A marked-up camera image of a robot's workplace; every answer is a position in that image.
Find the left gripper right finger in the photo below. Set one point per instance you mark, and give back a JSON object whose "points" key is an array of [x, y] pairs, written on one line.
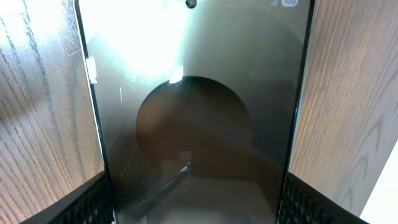
{"points": [[302, 204]]}

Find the Galaxy S25 Ultra smartphone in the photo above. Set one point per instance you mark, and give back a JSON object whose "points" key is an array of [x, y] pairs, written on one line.
{"points": [[195, 104]]}

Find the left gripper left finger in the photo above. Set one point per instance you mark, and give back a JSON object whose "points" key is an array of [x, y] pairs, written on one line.
{"points": [[89, 203]]}

